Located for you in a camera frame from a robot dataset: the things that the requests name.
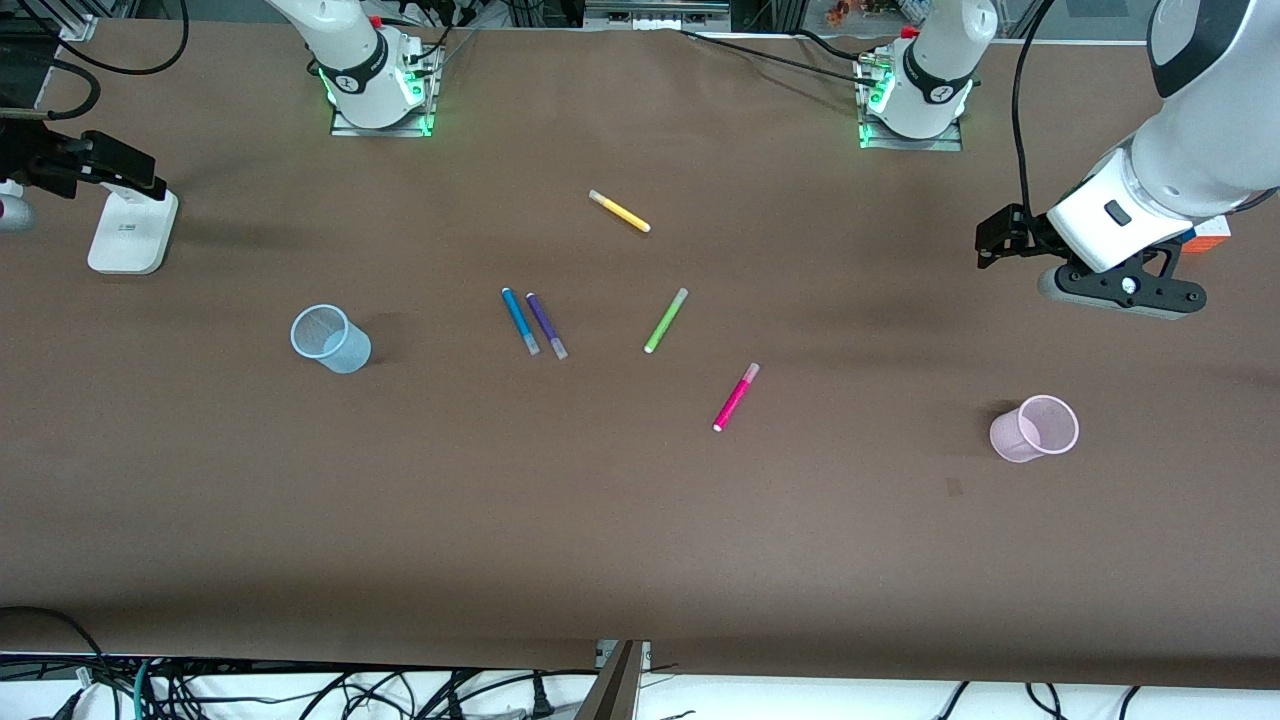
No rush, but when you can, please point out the pink marker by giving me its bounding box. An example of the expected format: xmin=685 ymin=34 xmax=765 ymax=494
xmin=712 ymin=363 xmax=761 ymax=433

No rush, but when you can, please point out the blue marker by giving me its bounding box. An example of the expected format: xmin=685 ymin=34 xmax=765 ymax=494
xmin=501 ymin=287 xmax=542 ymax=357

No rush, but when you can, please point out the orange and blue box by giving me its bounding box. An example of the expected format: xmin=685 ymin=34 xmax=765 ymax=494
xmin=1183 ymin=215 xmax=1233 ymax=253

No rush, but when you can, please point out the pink mesh cup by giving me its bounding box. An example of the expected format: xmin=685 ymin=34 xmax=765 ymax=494
xmin=989 ymin=395 xmax=1080 ymax=464

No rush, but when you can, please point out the blue mesh cup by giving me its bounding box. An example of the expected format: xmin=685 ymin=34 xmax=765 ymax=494
xmin=290 ymin=304 xmax=373 ymax=375

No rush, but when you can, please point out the green marker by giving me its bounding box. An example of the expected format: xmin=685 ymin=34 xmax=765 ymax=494
xmin=643 ymin=287 xmax=690 ymax=355

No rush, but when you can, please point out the yellow marker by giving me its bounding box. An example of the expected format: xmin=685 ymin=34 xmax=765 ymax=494
xmin=588 ymin=189 xmax=652 ymax=234

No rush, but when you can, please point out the purple marker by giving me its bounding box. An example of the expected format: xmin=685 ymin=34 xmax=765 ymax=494
xmin=526 ymin=292 xmax=570 ymax=361

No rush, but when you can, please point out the brown table cover sheet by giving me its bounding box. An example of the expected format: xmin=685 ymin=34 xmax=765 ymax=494
xmin=0 ymin=20 xmax=1280 ymax=691

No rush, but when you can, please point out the grey stand pole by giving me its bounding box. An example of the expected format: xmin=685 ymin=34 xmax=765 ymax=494
xmin=573 ymin=641 xmax=646 ymax=720

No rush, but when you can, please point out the thick black cable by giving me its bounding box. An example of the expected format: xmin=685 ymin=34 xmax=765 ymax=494
xmin=44 ymin=58 xmax=102 ymax=122

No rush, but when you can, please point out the aluminium frame profile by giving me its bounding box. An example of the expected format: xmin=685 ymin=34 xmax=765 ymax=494
xmin=18 ymin=0 xmax=98 ymax=42

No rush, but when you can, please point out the thin black looped cable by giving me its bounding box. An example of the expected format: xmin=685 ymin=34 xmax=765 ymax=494
xmin=10 ymin=0 xmax=191 ymax=77

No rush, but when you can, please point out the black cable on table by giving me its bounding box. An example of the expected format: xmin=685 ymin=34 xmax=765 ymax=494
xmin=678 ymin=28 xmax=873 ymax=79

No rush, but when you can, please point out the black arm base cable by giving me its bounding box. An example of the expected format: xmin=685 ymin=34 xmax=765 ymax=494
xmin=403 ymin=18 xmax=473 ymax=73

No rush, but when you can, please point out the black floor cable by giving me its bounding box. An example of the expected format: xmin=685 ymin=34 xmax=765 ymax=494
xmin=0 ymin=605 xmax=106 ymax=691

